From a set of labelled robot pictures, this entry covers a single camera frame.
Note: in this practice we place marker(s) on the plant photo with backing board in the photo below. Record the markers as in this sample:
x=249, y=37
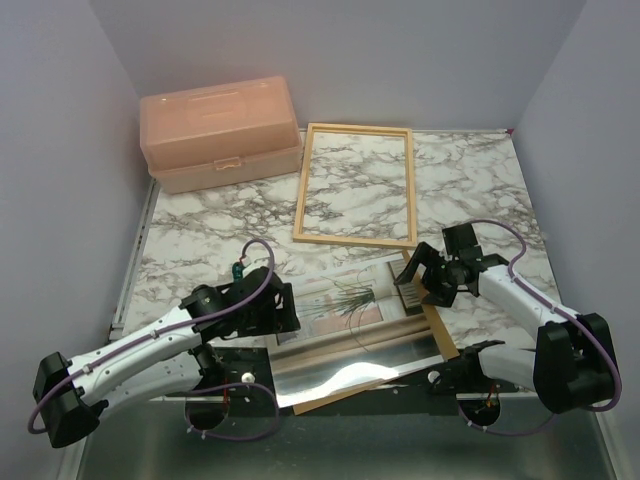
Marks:
x=350, y=330

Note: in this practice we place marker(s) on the brown backing board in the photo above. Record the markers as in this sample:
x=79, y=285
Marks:
x=440, y=330

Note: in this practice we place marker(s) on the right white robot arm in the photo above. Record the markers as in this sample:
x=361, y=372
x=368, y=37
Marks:
x=572, y=364

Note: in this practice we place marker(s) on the light wooden picture frame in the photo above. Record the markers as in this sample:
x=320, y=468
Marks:
x=406, y=134

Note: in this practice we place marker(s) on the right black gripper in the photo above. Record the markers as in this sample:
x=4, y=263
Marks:
x=440, y=296

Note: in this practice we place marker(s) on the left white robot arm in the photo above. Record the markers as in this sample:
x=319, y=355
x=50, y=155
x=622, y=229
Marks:
x=171, y=355

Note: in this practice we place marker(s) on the pink translucent plastic box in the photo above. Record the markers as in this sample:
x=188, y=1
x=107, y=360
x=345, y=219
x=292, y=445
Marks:
x=220, y=135

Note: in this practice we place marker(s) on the green handled screwdriver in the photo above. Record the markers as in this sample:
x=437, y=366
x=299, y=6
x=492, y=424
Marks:
x=237, y=271

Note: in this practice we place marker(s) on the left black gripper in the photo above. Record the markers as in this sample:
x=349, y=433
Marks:
x=280, y=321

